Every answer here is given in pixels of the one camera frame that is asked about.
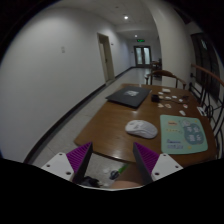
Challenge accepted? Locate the wooden round-back armchair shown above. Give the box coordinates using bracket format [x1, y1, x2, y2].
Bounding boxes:
[144, 69, 188, 90]

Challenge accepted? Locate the dark framed window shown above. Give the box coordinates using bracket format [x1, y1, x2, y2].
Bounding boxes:
[190, 32, 221, 101]

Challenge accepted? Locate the wood-topped black metal railing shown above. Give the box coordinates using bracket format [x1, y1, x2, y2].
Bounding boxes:
[189, 63, 224, 161]

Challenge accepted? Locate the wooden side door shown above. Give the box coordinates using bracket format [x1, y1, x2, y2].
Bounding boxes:
[96, 32, 116, 84]

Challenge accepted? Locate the black closed laptop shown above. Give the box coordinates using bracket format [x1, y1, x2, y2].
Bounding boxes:
[105, 86, 153, 109]

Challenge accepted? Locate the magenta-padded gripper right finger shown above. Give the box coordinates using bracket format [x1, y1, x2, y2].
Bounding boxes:
[132, 141, 184, 186]

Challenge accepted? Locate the white perforated computer mouse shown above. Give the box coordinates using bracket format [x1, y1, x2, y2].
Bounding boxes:
[124, 119, 159, 140]

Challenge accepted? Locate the dark wooden chair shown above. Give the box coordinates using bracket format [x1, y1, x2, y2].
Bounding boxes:
[149, 59, 163, 73]

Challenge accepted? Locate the glass double door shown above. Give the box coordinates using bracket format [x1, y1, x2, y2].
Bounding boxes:
[133, 45, 153, 69]

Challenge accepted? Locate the mint green printed mouse pad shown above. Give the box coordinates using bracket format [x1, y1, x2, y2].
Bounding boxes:
[159, 114, 209, 155]

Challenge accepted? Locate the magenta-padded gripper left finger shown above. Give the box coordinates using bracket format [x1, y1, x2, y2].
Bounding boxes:
[40, 141, 94, 185]

